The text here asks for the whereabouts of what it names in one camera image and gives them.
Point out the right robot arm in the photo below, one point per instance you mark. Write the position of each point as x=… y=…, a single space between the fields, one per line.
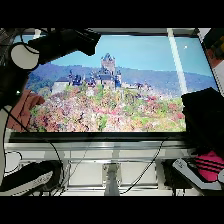
x=187 y=170

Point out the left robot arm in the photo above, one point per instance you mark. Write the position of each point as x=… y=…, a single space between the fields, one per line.
x=53 y=46

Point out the black garment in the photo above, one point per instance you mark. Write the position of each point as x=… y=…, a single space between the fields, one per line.
x=205 y=116

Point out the pink black-striped garment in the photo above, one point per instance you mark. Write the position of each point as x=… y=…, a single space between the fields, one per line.
x=210 y=165

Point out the silver frame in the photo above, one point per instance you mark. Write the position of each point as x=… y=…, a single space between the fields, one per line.
x=111 y=166

